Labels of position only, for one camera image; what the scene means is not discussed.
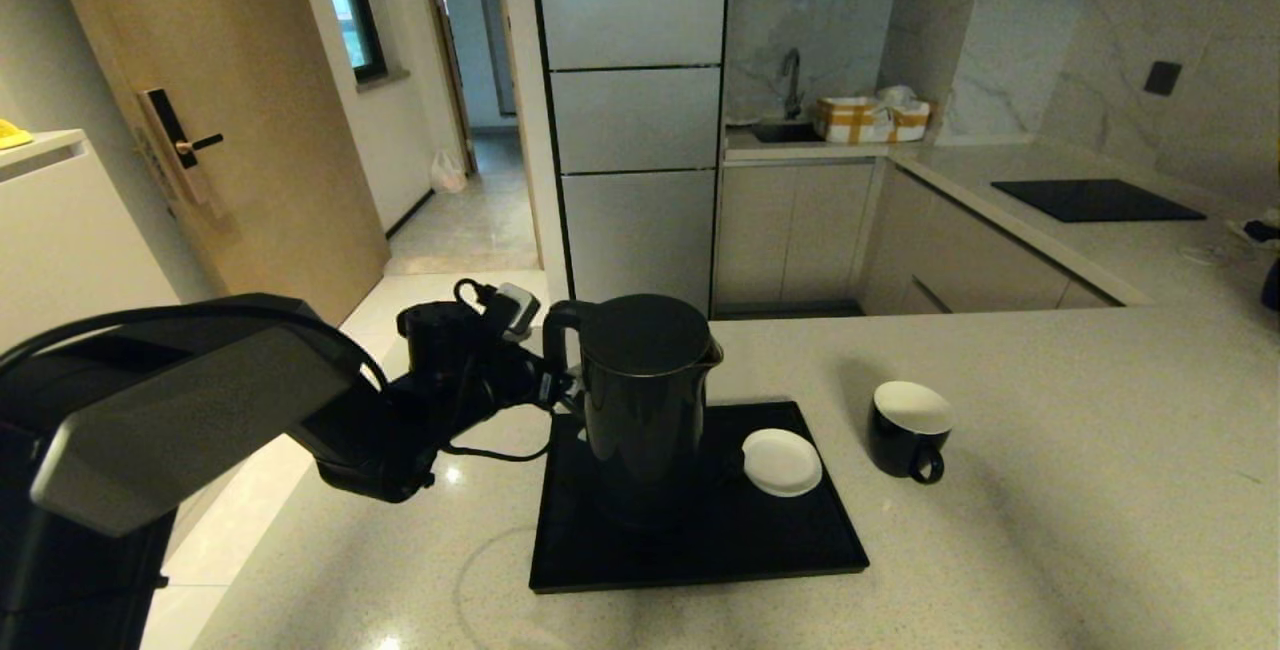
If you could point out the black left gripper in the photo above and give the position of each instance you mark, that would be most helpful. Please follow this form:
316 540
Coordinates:
520 380

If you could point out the black electric kettle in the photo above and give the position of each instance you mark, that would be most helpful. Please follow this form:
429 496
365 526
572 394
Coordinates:
645 400

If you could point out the white saucer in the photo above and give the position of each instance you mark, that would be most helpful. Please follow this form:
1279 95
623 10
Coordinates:
782 462

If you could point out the black cup white inside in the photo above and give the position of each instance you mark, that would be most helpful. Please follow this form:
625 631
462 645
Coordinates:
900 440

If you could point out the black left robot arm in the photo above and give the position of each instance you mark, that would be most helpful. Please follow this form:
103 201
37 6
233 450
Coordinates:
170 430

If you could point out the black rectangular serving tray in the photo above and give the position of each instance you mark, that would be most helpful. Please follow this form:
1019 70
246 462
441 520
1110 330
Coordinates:
700 560

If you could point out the white plastic bag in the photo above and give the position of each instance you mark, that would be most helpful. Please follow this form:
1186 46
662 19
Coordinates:
448 173

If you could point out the beige cabinet under sink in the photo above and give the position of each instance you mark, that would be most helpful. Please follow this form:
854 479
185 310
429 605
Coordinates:
790 230

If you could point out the grey refrigerator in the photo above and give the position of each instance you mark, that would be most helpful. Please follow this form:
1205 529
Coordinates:
635 120

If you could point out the dark kitchen sink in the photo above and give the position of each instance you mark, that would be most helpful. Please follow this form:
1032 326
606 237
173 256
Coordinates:
785 131

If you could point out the metal kitchen faucet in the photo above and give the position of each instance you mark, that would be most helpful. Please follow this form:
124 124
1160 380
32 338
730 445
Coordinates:
792 78

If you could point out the cardboard box with yellow tape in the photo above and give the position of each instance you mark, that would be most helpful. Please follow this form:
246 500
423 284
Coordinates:
852 120

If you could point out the light wooden door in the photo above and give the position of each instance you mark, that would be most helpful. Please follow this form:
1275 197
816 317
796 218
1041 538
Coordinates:
260 130

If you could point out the beige cabinet under cooktop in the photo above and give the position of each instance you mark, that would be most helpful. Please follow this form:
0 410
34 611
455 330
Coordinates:
970 260

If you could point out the white crumpled bag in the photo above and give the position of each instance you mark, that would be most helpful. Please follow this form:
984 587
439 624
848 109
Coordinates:
898 96

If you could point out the dark framed window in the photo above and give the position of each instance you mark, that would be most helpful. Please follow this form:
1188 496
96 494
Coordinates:
358 0

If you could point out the white storage cabinet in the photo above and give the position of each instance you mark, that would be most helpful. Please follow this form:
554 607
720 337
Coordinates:
60 230

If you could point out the black induction cooktop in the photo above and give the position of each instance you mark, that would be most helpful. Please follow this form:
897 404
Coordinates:
1097 198

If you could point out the yellow object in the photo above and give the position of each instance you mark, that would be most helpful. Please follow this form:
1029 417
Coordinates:
12 133

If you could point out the dark round object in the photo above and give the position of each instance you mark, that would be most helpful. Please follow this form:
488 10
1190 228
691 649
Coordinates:
1273 285

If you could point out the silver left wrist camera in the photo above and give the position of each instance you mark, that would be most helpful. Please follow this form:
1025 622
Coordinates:
520 310

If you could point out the wooden door frame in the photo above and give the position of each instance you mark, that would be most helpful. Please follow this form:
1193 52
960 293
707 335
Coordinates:
452 60

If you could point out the black wall socket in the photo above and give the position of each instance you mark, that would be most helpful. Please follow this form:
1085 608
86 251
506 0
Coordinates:
1163 78

